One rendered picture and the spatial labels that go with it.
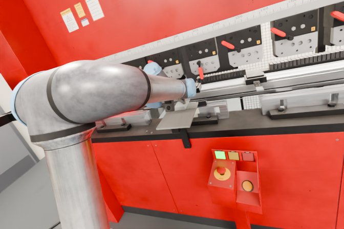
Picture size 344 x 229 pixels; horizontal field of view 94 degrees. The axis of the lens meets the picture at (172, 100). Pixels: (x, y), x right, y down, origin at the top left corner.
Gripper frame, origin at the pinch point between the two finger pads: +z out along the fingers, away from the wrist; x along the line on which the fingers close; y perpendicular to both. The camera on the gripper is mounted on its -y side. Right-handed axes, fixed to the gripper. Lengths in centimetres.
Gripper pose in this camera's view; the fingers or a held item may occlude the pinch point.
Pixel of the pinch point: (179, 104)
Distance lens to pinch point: 97.3
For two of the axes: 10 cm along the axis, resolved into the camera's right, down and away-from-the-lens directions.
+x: -9.2, 1.3, 3.8
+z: 4.0, 4.2, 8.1
